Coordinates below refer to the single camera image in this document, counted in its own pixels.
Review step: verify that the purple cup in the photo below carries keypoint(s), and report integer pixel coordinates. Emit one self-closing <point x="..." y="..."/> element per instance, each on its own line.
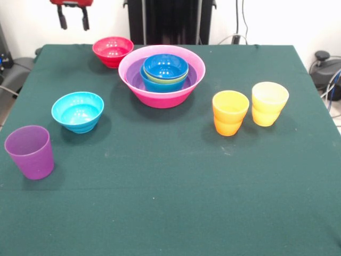
<point x="30" y="157"/>

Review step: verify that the black equipment box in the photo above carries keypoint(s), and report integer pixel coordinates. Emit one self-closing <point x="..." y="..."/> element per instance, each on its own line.
<point x="5" y="56"/>

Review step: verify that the small red-pink bowl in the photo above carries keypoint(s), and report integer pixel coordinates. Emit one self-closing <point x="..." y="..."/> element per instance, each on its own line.
<point x="112" y="53"/>

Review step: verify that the yellow cup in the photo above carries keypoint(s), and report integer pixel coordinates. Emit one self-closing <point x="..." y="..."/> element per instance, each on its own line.
<point x="270" y="97"/>

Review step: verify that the large pink bowl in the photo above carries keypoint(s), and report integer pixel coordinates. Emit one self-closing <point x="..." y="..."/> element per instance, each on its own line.
<point x="162" y="101"/>

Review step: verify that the cyan bowl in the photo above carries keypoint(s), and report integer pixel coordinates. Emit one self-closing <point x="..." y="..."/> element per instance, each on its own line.
<point x="77" y="113"/>

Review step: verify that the dark blue bowl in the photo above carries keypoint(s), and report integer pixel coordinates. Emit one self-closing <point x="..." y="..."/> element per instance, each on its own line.
<point x="165" y="68"/>

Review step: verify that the purple bowl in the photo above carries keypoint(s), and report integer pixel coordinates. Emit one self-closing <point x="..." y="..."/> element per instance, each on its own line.
<point x="131" y="76"/>

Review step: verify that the dark green tablecloth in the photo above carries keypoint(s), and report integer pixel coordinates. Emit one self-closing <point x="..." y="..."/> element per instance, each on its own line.
<point x="186" y="200"/>

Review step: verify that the black power plug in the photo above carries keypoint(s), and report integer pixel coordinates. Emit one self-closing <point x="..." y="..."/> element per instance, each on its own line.
<point x="236" y="39"/>

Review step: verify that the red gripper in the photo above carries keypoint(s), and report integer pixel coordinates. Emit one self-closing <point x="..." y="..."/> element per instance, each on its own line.
<point x="72" y="1"/>

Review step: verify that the green bowl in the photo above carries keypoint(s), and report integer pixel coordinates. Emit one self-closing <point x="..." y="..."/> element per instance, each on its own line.
<point x="165" y="80"/>

